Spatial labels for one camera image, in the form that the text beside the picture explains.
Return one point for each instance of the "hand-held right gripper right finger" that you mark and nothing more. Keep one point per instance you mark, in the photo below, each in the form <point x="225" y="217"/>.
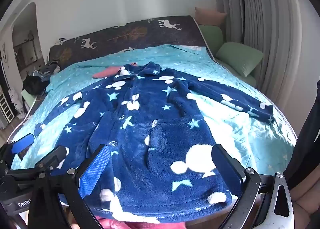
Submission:
<point x="225" y="166"/>

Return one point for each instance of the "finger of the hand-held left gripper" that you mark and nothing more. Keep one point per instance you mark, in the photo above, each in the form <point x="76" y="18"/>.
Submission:
<point x="53" y="155"/>
<point x="23" y="141"/>

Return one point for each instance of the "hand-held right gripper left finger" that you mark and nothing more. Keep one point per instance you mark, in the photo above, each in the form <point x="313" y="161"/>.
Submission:
<point x="96" y="169"/>

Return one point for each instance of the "navy fleece star robe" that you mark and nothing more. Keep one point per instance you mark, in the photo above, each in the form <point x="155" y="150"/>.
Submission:
<point x="162" y="119"/>

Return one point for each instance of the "dark clothes pile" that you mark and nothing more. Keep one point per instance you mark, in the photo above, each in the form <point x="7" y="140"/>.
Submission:
<point x="50" y="69"/>

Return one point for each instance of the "white ladder rack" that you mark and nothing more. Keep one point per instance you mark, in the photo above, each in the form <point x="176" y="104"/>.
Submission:
<point x="7" y="109"/>

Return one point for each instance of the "white figurine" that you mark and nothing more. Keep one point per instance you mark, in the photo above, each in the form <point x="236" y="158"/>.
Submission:
<point x="17" y="103"/>

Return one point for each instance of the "pink cloth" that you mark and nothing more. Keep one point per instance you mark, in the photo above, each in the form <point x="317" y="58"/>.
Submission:
<point x="120" y="224"/>

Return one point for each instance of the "person's dark clothing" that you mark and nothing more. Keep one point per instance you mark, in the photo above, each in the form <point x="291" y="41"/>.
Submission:
<point x="307" y="149"/>

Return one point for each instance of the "teal star quilt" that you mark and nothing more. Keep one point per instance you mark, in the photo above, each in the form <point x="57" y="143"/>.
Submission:
<point x="225" y="74"/>

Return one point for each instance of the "pink garment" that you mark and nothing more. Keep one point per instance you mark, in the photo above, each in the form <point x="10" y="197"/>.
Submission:
<point x="105" y="72"/>

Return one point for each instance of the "green pillow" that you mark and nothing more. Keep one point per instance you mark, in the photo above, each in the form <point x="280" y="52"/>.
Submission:
<point x="237" y="56"/>
<point x="212" y="35"/>

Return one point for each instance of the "white pleated curtain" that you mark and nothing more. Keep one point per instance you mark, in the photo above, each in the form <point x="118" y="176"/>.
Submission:
<point x="275" y="31"/>

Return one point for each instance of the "dark deer print bedsheet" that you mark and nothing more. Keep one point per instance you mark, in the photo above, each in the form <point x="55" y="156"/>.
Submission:
<point x="140" y="31"/>

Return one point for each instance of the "pink pillow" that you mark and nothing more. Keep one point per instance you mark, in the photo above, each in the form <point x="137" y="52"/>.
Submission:
<point x="210" y="16"/>

